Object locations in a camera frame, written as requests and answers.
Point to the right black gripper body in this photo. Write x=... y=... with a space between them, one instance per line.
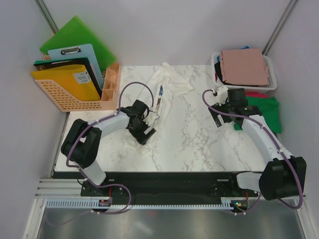
x=226 y=118

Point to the white cable duct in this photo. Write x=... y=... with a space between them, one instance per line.
x=106 y=203

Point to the yellow folder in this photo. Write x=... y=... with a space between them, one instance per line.
x=73 y=78

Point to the black folder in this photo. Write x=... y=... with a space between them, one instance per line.
x=49 y=64

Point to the orange mesh file holder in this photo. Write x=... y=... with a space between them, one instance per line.
x=65 y=101

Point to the light blue clipboard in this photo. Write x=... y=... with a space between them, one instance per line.
x=79 y=51

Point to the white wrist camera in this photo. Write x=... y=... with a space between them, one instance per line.
x=221 y=95
x=152 y=119

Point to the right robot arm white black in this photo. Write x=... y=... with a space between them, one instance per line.
x=284 y=174

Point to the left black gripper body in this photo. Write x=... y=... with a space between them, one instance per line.
x=138 y=131

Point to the white laundry basket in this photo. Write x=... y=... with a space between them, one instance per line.
x=272 y=81

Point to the pink folded t shirt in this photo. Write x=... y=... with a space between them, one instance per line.
x=244 y=67

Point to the white printed t shirt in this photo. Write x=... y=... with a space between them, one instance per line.
x=166 y=84

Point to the peach compartment organizer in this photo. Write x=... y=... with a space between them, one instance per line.
x=110 y=93

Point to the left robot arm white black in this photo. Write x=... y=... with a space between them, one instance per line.
x=82 y=142

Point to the green t shirt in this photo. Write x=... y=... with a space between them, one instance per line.
x=269 y=108

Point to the red t shirt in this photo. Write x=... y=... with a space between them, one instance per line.
x=256 y=95

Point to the black garment in basket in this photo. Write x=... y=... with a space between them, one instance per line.
x=217 y=67

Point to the green plastic board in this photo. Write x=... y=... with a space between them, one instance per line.
x=74 y=33

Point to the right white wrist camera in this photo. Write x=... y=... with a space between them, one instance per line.
x=221 y=95

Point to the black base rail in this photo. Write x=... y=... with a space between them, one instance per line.
x=168 y=187

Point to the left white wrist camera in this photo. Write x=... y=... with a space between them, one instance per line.
x=152 y=119

